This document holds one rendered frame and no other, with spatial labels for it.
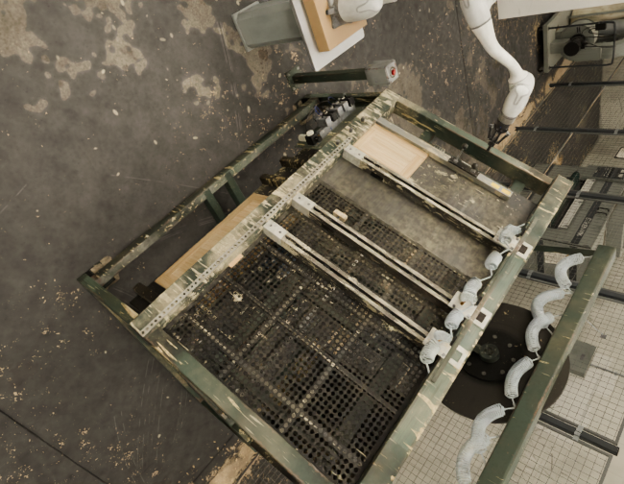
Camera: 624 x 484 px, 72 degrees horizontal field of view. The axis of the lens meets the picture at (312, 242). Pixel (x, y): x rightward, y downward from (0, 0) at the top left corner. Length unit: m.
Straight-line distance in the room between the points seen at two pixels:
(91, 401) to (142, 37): 2.30
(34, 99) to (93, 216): 0.69
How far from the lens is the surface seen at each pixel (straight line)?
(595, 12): 8.37
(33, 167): 2.77
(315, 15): 2.70
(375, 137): 2.87
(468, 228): 2.54
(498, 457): 2.44
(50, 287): 2.92
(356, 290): 2.17
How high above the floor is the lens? 2.69
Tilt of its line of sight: 43 degrees down
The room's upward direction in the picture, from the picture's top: 107 degrees clockwise
